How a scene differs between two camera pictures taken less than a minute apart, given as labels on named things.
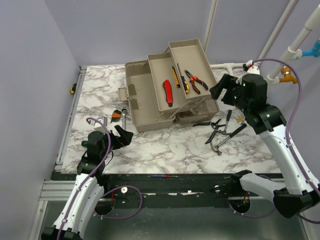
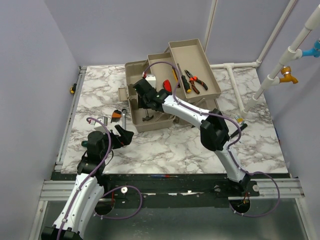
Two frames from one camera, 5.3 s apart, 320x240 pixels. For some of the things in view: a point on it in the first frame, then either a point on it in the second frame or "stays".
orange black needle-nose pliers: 193,79 stays
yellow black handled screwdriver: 186,85 stays
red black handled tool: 167,86 stays
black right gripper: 227,81 to 141,104
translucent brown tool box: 174,86 stays
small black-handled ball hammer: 225,132 to 147,117
